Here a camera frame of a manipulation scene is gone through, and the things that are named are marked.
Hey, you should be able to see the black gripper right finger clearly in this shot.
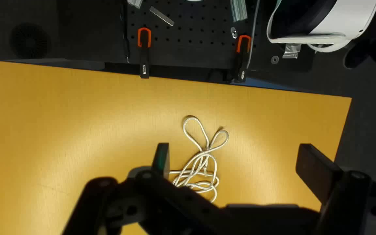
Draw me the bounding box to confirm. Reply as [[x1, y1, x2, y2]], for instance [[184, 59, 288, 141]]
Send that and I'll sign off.
[[295, 142, 373, 235]]

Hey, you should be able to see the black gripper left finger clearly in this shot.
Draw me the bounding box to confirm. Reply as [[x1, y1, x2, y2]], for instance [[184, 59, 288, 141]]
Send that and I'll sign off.
[[61, 142, 225, 235]]

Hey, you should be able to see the white rope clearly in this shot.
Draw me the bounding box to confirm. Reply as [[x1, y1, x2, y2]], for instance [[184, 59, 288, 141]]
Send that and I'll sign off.
[[168, 114, 231, 205]]

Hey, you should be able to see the small silver packet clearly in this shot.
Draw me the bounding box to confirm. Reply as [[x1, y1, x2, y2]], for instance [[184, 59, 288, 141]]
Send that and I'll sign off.
[[282, 43, 303, 60]]

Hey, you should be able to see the orange black clamp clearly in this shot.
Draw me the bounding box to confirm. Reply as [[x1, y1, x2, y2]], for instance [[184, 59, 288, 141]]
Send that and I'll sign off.
[[232, 33, 253, 83], [136, 26, 154, 80]]

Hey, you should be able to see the white VR headset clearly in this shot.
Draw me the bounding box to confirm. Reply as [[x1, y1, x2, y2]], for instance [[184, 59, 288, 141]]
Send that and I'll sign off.
[[265, 0, 376, 55]]

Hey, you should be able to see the black pegboard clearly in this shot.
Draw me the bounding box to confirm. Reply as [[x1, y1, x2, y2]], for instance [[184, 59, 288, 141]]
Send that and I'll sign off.
[[124, 0, 260, 70]]

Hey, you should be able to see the silver metal strip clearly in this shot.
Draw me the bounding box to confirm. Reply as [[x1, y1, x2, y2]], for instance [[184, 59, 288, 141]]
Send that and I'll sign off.
[[147, 5, 176, 29]]

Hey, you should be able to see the silver metal piece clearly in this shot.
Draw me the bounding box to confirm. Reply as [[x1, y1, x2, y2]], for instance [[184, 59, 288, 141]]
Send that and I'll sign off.
[[230, 0, 249, 23]]

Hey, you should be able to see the round black object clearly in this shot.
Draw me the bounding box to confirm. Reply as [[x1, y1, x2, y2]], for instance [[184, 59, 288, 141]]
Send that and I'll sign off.
[[9, 23, 52, 60]]

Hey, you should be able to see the white cable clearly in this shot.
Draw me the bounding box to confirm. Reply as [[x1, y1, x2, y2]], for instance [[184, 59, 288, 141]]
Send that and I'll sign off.
[[244, 0, 261, 70]]

